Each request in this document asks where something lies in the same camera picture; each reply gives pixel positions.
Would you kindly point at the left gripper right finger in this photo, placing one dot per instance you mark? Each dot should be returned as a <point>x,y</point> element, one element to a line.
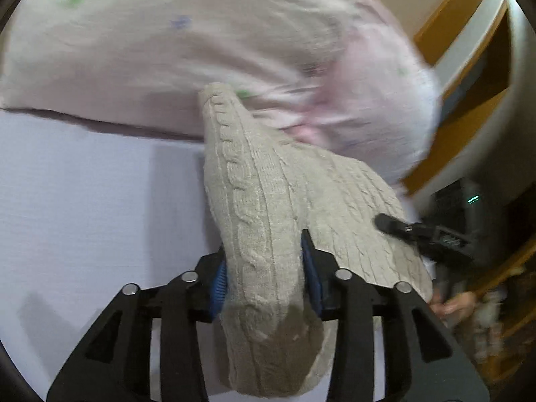
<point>422,360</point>

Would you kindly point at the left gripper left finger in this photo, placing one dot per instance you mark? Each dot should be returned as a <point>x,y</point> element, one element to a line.
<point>112,360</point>

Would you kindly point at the cream cable knit sweater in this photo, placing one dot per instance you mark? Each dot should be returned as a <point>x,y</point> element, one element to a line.
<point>264,189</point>

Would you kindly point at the person's right hand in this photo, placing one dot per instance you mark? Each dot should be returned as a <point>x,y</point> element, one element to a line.
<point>461,306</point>

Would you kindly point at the wooden shelf unit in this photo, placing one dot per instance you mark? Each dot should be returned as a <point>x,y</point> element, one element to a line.
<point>500,333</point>

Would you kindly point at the black device with green light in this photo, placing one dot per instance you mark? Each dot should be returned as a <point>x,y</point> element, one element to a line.
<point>460,207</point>

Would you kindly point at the white bed sheet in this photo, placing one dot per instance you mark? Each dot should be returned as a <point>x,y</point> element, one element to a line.
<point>86,209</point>

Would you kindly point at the pink patterned pillow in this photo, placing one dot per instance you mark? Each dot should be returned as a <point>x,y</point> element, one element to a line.
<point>339,74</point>

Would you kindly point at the wooden door frame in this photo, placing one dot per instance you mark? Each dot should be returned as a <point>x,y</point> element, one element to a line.
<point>470,45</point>

